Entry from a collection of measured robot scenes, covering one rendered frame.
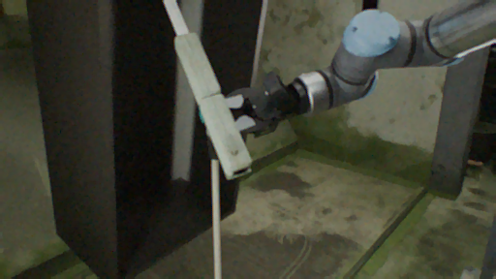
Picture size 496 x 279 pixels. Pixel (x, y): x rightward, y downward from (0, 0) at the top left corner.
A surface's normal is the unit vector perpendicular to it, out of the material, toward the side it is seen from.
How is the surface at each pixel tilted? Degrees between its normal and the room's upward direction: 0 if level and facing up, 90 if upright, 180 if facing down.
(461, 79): 90
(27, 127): 57
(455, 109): 90
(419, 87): 90
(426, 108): 90
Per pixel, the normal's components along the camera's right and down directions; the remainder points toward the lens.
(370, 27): 0.00, -0.44
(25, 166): 0.61, -0.33
